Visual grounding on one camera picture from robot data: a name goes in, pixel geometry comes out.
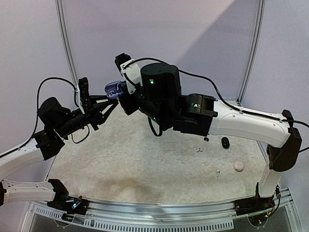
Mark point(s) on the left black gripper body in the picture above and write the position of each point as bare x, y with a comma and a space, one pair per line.
92, 117

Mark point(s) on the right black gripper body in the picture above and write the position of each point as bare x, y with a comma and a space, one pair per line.
126, 103

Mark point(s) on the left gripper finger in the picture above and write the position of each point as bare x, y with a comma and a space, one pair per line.
106, 109
98, 98

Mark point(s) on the blue earbud charging case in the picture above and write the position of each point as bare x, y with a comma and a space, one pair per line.
116, 86

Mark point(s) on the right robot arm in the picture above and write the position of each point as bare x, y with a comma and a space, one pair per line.
155, 90

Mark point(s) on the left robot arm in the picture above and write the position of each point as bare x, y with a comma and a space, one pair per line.
59, 122

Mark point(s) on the black earbud charging case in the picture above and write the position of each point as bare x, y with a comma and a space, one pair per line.
225, 143

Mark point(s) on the white round charging case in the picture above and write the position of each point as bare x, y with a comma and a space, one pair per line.
238, 166

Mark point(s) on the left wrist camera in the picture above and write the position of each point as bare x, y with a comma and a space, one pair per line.
82, 94

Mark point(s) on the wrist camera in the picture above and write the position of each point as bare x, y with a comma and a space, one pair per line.
82, 94
130, 70

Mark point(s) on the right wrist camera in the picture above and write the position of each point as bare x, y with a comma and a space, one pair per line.
130, 70

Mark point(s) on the aluminium front rail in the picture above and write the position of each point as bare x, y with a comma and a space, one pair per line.
234, 208

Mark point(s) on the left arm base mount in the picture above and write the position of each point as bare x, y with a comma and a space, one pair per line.
71, 205

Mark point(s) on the left aluminium frame post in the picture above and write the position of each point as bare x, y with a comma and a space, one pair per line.
65, 40

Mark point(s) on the aluminium frame post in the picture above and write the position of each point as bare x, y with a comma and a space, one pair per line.
65, 40
253, 49

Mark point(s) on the slotted white cable duct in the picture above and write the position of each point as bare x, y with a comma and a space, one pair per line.
45, 220

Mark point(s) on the right aluminium frame post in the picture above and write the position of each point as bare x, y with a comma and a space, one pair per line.
253, 49

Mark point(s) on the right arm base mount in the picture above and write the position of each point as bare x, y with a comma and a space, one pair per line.
254, 204

